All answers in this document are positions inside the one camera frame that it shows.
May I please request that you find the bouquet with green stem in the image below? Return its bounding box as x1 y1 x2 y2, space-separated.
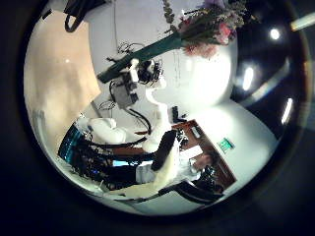
96 0 248 84

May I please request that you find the black office chair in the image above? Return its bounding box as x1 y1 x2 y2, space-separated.
150 130 178 172
159 180 225 207

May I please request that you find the blue equipment rack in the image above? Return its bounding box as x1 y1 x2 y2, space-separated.
57 123 87 164

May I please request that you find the black control equipment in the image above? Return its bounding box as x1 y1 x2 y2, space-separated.
71 137 141 192

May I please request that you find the person with glasses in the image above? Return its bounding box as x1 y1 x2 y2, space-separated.
190 152 215 175

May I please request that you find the green exit sign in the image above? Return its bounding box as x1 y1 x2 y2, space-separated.
217 137 236 153

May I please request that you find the brown wooden desk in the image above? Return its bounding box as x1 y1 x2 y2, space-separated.
170 118 238 193

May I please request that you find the long ceiling light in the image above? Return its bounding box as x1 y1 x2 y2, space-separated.
290 12 315 32
242 66 255 92
281 97 294 126

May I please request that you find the round ceiling light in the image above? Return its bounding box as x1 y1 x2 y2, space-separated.
269 28 282 41

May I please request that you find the black camera on stand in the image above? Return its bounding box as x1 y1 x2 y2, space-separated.
171 105 189 125

